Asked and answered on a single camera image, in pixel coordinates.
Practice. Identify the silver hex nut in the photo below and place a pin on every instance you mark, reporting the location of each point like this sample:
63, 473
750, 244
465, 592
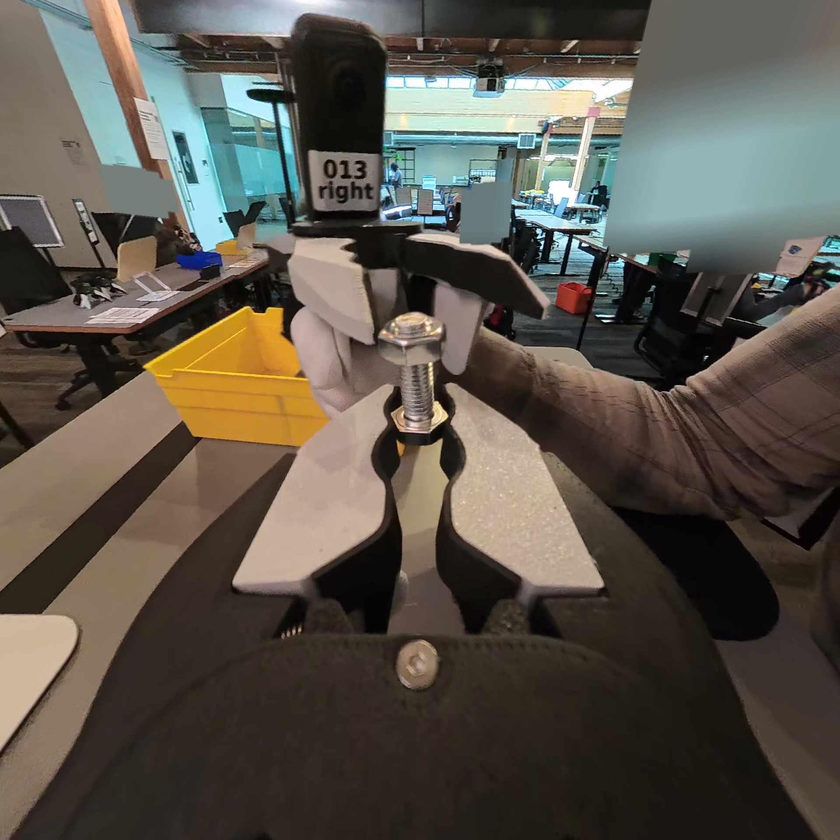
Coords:
421, 420

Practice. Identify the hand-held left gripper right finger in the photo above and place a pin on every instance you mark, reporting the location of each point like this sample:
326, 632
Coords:
512, 512

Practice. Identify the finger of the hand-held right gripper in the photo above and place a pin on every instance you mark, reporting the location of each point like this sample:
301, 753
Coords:
473, 276
335, 289

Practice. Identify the red bin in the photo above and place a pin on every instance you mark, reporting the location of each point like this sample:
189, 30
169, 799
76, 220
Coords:
574, 298

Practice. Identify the person's right forearm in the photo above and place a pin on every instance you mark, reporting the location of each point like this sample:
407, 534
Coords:
656, 420

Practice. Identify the wooden document stand white base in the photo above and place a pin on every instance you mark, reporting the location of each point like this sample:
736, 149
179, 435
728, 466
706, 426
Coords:
26, 676

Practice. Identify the background office desk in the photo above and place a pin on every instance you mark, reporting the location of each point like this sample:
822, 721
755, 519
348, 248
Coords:
118, 299

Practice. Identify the person's right hand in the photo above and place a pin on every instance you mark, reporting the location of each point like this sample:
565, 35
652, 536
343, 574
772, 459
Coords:
335, 374

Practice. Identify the blue box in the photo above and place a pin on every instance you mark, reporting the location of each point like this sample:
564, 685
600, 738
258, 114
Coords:
200, 261

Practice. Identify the yellow plastic bin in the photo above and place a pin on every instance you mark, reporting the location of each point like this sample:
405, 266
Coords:
236, 387

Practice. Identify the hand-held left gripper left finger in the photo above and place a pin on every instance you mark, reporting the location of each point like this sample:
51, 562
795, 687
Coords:
322, 512

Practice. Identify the silver hex bolt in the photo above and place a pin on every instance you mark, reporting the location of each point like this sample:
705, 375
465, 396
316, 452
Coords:
412, 344

